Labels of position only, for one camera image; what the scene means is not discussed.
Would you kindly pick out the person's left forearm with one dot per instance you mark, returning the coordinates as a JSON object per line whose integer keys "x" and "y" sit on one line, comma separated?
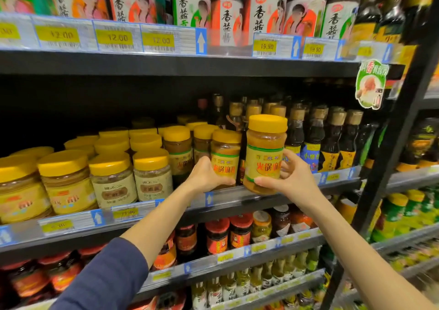
{"x": 161, "y": 224}

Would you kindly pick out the row of dark squeeze bottles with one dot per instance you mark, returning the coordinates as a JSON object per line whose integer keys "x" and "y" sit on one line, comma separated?
{"x": 418, "y": 141}

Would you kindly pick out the cluster of yellow lid jars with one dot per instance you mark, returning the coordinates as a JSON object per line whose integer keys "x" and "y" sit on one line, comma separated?
{"x": 178, "y": 148}

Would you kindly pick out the dark blue left sleeve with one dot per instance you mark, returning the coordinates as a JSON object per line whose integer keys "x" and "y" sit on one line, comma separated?
{"x": 103, "y": 279}

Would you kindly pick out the person's right hand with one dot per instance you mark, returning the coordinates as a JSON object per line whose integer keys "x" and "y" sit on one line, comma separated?
{"x": 298, "y": 182}

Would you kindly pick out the row of red lid jars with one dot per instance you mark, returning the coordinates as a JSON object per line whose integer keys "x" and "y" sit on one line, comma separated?
{"x": 217, "y": 237}

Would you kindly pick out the yellow-lid jar beige label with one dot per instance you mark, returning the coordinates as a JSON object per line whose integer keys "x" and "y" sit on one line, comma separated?
{"x": 152, "y": 182}
{"x": 113, "y": 186}

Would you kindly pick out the row of dark glass bottles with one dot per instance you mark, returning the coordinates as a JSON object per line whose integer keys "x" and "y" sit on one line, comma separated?
{"x": 329, "y": 141}

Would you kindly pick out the person's left hand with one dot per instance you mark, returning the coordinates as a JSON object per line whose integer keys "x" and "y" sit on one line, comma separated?
{"x": 200, "y": 179}

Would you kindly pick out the person's right forearm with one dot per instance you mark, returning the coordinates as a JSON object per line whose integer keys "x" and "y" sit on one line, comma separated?
{"x": 360, "y": 261}

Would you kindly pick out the row of illustrated label jars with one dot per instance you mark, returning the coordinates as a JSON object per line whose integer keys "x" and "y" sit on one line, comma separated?
{"x": 226, "y": 14}

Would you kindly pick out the green white hanging sign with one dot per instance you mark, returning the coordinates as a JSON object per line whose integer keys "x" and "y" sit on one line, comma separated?
{"x": 370, "y": 86}

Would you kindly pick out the row of yellow label bottles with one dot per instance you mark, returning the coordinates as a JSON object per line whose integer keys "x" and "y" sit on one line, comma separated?
{"x": 367, "y": 18}

